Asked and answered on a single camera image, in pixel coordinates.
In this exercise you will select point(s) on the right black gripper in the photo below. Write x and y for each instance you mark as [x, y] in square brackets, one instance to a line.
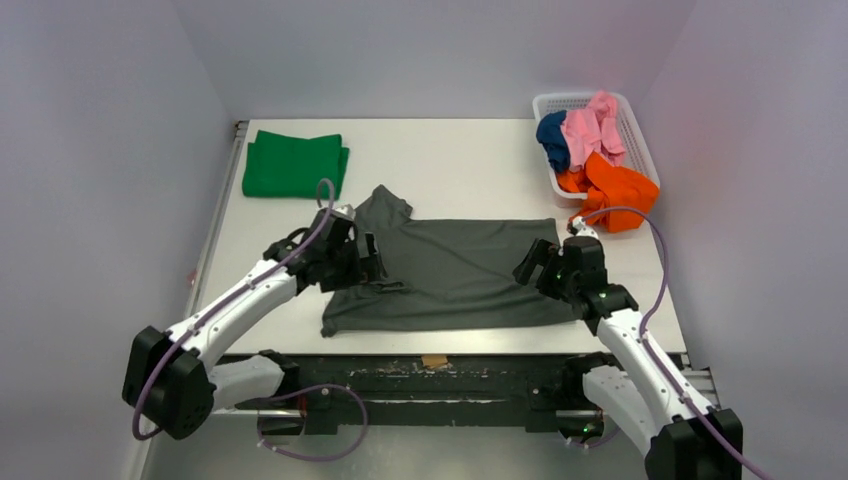
[542, 266]

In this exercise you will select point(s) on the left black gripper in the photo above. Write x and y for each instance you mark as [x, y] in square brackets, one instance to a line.
[366, 269]

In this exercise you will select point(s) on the dark grey t-shirt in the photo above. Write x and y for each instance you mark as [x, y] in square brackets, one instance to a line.
[443, 274]

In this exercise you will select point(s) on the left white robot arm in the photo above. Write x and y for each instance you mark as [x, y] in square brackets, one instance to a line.
[175, 377]

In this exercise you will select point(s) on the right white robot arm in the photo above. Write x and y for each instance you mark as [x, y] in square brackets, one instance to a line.
[680, 433]

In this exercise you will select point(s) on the orange t-shirt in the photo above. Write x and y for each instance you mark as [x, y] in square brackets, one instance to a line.
[608, 186]

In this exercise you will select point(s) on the brown tape piece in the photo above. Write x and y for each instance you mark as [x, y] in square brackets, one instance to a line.
[434, 362]

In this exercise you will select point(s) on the navy blue t-shirt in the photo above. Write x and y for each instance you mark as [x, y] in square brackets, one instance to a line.
[549, 135]

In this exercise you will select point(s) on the pink t-shirt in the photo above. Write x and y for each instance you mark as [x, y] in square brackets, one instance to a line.
[593, 129]

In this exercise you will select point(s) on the white plastic basket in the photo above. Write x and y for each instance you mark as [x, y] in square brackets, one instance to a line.
[637, 158]

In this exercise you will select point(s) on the folded green t-shirt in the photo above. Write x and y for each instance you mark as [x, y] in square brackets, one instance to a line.
[280, 166]

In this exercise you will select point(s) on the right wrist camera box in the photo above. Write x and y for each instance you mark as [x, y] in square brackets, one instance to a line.
[578, 227]

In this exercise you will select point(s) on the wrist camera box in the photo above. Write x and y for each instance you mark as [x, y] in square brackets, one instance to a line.
[346, 211]
[578, 227]

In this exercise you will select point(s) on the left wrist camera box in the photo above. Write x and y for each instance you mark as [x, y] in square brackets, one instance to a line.
[346, 211]

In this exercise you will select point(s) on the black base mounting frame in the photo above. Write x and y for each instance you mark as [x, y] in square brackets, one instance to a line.
[537, 393]

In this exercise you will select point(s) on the aluminium table rail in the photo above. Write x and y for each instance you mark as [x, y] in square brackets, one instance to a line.
[198, 276]

